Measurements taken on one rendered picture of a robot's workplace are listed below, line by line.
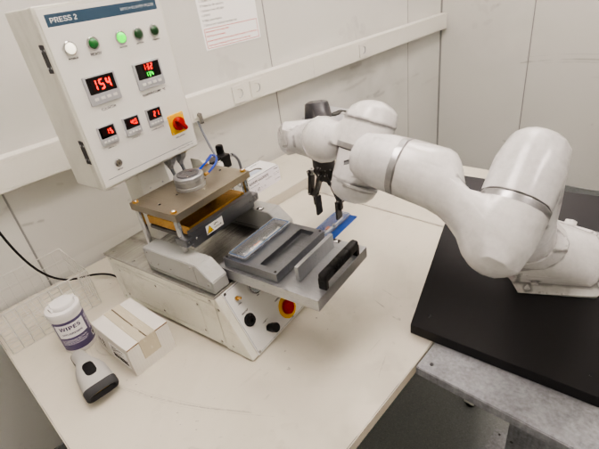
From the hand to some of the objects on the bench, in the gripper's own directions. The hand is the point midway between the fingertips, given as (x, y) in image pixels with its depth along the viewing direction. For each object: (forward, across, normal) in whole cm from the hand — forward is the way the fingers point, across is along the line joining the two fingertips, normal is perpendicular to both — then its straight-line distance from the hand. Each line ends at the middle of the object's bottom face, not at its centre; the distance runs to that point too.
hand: (328, 208), depth 150 cm
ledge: (+8, -42, +33) cm, 54 cm away
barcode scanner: (+8, -16, -87) cm, 89 cm away
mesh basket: (+8, -55, -80) cm, 97 cm away
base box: (+8, -10, -44) cm, 46 cm away
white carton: (+4, -45, +9) cm, 46 cm away
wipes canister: (+8, -31, -81) cm, 87 cm away
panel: (+7, +17, -45) cm, 48 cm away
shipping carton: (+8, -15, -74) cm, 75 cm away
